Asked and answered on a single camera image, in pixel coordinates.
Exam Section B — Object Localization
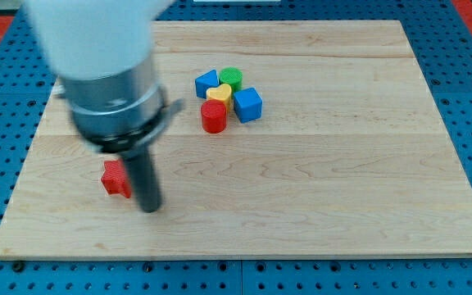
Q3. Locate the silver metal wrist flange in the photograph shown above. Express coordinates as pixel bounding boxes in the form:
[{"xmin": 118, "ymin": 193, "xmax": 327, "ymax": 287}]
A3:
[{"xmin": 59, "ymin": 54, "xmax": 184, "ymax": 153}]

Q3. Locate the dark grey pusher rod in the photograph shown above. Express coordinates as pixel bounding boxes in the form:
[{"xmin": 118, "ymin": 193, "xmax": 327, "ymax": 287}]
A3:
[{"xmin": 120, "ymin": 147, "xmax": 162, "ymax": 213}]

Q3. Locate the red star block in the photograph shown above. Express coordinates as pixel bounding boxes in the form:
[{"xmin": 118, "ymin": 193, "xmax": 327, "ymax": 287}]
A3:
[{"xmin": 101, "ymin": 160, "xmax": 132, "ymax": 199}]

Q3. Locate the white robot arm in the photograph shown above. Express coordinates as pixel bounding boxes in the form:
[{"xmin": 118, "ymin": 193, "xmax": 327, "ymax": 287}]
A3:
[{"xmin": 25, "ymin": 0, "xmax": 184, "ymax": 212}]

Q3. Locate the yellow heart block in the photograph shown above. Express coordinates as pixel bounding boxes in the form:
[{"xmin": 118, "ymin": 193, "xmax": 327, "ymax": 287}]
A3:
[{"xmin": 206, "ymin": 84, "xmax": 233, "ymax": 111}]

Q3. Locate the red cylinder block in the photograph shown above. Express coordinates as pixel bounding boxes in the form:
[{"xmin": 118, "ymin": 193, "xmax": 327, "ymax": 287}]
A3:
[{"xmin": 200, "ymin": 100, "xmax": 227, "ymax": 134}]

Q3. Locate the blue triangle block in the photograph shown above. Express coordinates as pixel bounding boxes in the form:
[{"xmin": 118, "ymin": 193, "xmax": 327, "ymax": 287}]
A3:
[{"xmin": 194, "ymin": 70, "xmax": 219, "ymax": 99}]

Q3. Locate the green cylinder block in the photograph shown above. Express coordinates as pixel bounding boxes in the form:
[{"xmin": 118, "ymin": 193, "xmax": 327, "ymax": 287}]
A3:
[{"xmin": 219, "ymin": 67, "xmax": 243, "ymax": 93}]

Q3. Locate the blue cube block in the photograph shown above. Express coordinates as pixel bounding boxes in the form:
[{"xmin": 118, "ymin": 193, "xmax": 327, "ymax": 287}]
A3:
[{"xmin": 234, "ymin": 87, "xmax": 263, "ymax": 124}]

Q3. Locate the light wooden board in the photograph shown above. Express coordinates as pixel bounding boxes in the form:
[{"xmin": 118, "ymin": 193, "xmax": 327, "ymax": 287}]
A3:
[{"xmin": 0, "ymin": 20, "xmax": 472, "ymax": 261}]

